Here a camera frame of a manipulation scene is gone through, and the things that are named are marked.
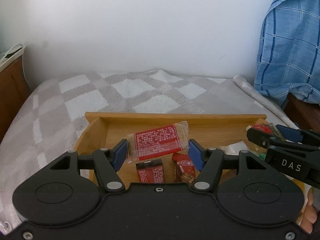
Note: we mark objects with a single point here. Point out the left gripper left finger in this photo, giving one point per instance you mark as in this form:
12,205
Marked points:
107,162

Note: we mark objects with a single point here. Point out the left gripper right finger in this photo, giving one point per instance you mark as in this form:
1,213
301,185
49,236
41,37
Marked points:
209,164

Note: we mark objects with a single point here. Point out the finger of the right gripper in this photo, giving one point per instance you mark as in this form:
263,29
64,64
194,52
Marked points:
259,137
290,134

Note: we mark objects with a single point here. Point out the red cherry drop packet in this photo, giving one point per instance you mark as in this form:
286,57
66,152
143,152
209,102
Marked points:
267,128

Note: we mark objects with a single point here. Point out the brown red chocolate bar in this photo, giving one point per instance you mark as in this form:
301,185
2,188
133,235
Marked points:
184,168

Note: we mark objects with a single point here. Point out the red label peanut cake pack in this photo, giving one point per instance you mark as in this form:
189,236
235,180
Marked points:
158,142

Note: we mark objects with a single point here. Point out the long red snack bar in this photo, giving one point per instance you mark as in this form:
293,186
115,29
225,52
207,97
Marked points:
151,172

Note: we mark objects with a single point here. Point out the green pea snack packet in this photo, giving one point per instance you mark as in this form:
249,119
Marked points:
262,156

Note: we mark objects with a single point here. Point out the white gold snack packet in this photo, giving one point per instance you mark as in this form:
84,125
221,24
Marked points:
234,149

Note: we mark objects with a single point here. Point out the person's right hand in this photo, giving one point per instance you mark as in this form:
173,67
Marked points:
310,213

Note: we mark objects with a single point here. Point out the dark wooden chair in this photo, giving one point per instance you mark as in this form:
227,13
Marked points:
304,115

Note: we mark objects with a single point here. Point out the wooden serving tray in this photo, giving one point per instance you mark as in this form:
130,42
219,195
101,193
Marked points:
105,130

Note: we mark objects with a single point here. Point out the grey white checkered blanket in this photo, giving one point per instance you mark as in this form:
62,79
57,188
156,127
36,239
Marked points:
53,117

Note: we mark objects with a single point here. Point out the blue plaid shirt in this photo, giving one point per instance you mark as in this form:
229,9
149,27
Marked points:
288,55

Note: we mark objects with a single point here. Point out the wooden sideboard cabinet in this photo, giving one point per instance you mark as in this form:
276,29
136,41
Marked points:
14,91

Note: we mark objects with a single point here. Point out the white storage tray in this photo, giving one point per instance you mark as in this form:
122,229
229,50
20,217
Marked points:
13,53

